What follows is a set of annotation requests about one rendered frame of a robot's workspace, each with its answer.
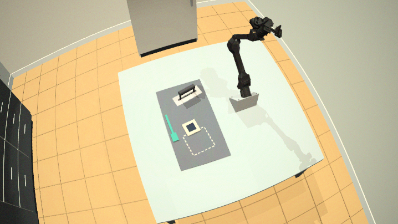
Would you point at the teal flat spatula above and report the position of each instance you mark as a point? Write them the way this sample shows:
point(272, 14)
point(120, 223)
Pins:
point(174, 134)

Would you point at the cream square tile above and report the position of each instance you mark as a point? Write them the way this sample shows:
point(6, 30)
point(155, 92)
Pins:
point(191, 127)

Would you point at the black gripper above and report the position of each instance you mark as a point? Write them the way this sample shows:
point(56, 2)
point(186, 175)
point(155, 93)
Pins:
point(265, 28)

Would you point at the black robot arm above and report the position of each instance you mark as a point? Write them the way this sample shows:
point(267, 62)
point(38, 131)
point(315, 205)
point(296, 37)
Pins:
point(244, 80)

